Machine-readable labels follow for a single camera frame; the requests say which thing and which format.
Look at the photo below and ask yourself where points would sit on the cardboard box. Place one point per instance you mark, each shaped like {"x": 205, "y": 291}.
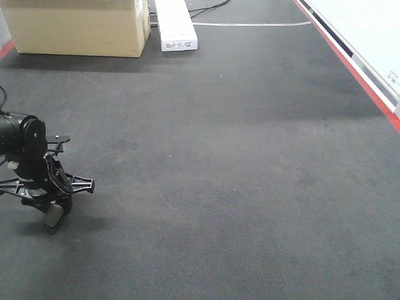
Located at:
{"x": 83, "y": 28}

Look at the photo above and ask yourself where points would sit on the black conveyor belt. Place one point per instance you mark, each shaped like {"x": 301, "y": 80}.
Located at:
{"x": 255, "y": 167}

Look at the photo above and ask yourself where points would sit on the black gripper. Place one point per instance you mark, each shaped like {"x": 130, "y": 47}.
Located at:
{"x": 40, "y": 179}

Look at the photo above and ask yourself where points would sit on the long white box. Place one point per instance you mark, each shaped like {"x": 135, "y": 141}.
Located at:
{"x": 176, "y": 30}

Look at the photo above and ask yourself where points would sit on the grey brake pad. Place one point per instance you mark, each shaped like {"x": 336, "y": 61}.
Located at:
{"x": 54, "y": 217}

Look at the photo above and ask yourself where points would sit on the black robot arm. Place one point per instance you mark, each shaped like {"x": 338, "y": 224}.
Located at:
{"x": 16, "y": 127}

